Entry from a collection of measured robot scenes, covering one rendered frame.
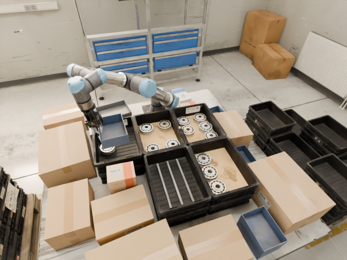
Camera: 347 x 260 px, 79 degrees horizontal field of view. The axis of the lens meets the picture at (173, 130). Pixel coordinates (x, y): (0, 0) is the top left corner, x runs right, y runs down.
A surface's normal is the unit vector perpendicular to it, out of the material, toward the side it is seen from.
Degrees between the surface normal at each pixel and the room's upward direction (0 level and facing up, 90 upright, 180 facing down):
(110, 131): 1
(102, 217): 0
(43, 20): 90
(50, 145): 0
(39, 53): 90
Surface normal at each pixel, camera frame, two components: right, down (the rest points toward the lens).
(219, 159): 0.02, -0.72
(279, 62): 0.16, 0.67
